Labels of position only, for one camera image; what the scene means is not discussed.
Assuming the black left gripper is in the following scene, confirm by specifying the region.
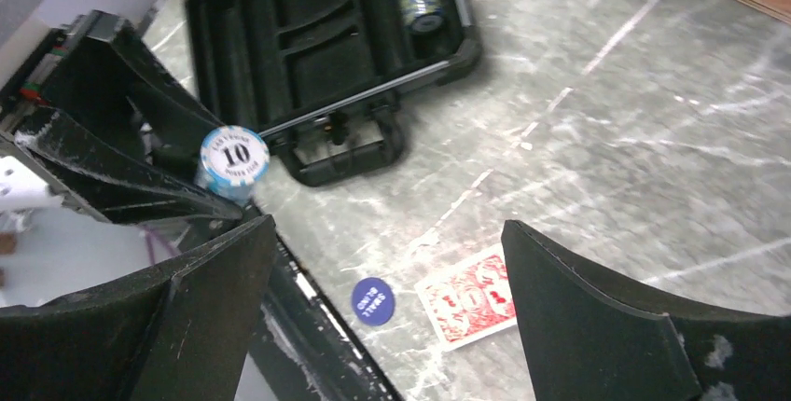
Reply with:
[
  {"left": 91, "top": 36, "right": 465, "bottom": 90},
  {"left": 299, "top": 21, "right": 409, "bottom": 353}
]
[{"left": 1, "top": 10, "right": 243, "bottom": 225}]

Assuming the red playing card deck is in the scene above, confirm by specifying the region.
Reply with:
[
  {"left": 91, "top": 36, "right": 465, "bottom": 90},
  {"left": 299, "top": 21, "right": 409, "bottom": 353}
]
[{"left": 415, "top": 245, "right": 517, "bottom": 352}]

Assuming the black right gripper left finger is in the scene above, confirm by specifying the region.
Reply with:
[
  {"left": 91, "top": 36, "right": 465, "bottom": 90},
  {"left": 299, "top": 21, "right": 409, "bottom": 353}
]
[{"left": 1, "top": 215, "right": 276, "bottom": 400}]

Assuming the blue small blind button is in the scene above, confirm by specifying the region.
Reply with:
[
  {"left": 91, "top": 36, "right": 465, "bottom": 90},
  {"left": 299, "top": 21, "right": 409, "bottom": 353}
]
[{"left": 351, "top": 277, "right": 396, "bottom": 326}]

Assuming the white blue chip stack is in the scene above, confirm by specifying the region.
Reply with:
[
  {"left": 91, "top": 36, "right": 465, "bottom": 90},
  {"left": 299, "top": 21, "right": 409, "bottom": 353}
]
[{"left": 194, "top": 126, "right": 271, "bottom": 205}]

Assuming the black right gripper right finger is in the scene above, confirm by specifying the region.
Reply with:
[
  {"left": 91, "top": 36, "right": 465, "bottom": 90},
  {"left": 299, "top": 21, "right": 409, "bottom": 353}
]
[{"left": 501, "top": 220, "right": 790, "bottom": 400}]

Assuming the black poker set case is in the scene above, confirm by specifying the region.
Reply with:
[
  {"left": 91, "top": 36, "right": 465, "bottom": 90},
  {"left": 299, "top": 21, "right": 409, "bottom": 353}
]
[{"left": 185, "top": 0, "right": 481, "bottom": 187}]

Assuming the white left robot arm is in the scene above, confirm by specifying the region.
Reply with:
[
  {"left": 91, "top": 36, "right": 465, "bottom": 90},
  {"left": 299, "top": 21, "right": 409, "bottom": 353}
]
[{"left": 1, "top": 0, "right": 229, "bottom": 306}]

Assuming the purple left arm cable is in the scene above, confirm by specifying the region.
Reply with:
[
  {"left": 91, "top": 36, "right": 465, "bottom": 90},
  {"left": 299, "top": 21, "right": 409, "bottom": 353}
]
[{"left": 138, "top": 225, "right": 184, "bottom": 264}]

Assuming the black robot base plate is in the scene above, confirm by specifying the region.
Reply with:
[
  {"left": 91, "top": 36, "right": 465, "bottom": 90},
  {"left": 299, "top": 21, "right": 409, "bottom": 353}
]
[{"left": 237, "top": 238, "right": 402, "bottom": 400}]

